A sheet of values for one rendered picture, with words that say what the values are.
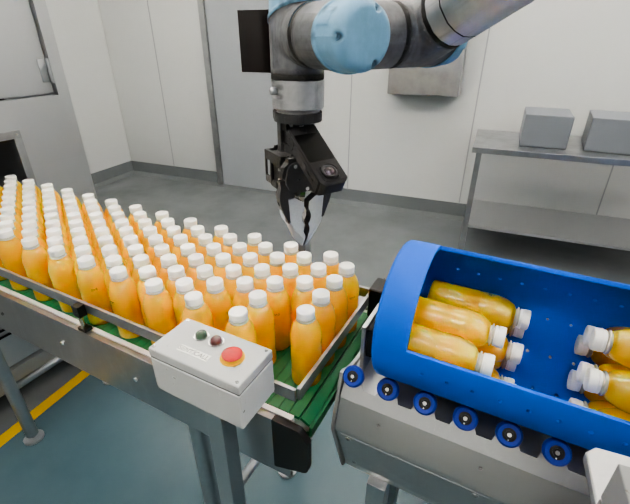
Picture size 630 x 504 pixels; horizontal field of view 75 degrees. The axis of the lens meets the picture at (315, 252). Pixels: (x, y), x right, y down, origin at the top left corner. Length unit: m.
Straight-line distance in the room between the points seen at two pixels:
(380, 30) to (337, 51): 0.05
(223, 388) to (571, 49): 3.75
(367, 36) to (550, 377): 0.75
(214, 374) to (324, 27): 0.53
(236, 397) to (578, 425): 0.53
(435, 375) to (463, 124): 3.47
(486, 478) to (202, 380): 0.55
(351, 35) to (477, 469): 0.76
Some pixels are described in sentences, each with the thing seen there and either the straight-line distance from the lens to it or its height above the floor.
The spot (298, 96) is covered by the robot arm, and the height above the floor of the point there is 1.52.
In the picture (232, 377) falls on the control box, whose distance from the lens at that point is 0.70.
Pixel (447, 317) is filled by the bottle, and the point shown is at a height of 1.14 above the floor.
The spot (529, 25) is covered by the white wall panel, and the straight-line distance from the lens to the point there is 4.03.
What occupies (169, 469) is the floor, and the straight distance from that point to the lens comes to 2.01.
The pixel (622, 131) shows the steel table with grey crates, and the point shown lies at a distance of 3.42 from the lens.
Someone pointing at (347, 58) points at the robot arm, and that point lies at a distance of 0.48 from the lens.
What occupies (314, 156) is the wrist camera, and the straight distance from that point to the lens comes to 0.58.
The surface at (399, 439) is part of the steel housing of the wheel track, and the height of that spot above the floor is 0.87.
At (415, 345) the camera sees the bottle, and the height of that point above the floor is 1.11.
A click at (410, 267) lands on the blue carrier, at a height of 1.22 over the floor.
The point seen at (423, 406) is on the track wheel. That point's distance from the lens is 0.86.
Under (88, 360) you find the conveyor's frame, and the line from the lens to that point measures 1.33.
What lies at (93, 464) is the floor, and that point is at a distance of 2.14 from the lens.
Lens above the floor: 1.59
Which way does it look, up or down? 28 degrees down
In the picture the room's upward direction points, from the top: straight up
